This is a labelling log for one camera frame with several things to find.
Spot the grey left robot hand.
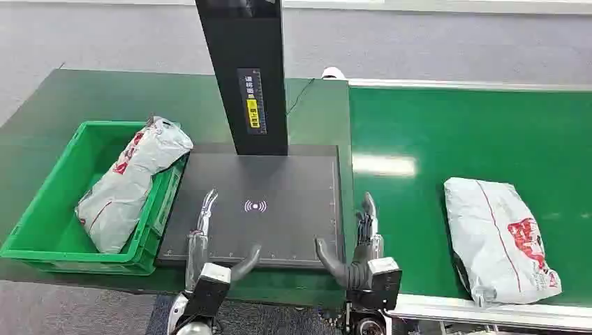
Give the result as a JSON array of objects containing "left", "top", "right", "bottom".
[{"left": 184, "top": 188, "right": 262, "bottom": 294}]

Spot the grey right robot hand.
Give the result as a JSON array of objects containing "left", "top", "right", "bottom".
[{"left": 315, "top": 191, "right": 385, "bottom": 291}]

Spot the black scanner platform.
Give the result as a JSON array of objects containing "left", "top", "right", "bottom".
[{"left": 156, "top": 142, "right": 346, "bottom": 270}]

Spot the grey parcel bag, red print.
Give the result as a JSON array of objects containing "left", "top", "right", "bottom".
[
  {"left": 443, "top": 177, "right": 563, "bottom": 308},
  {"left": 75, "top": 116, "right": 194, "bottom": 255}
]

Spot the green plastic crate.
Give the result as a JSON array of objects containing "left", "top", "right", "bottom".
[{"left": 0, "top": 120, "right": 189, "bottom": 276}]

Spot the black yellow column label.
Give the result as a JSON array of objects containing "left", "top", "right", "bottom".
[{"left": 237, "top": 68, "right": 268, "bottom": 136}]

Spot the black scanner column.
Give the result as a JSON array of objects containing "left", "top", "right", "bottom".
[{"left": 194, "top": 0, "right": 290, "bottom": 157}]

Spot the green conveyor belt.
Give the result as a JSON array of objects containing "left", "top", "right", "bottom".
[{"left": 348, "top": 86, "right": 592, "bottom": 308}]

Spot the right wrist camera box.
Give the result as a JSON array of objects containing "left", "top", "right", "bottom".
[{"left": 346, "top": 257, "right": 403, "bottom": 312}]

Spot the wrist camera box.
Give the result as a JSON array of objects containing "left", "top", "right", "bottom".
[
  {"left": 346, "top": 257, "right": 403, "bottom": 312},
  {"left": 182, "top": 262, "right": 232, "bottom": 321}
]

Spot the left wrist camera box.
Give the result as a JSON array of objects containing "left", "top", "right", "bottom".
[{"left": 182, "top": 262, "right": 232, "bottom": 321}]

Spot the silver conveyor frame rail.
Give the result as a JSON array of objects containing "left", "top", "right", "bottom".
[{"left": 383, "top": 292, "right": 592, "bottom": 333}]

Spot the thin black cable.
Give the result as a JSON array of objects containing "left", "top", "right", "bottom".
[{"left": 286, "top": 77, "right": 316, "bottom": 117}]

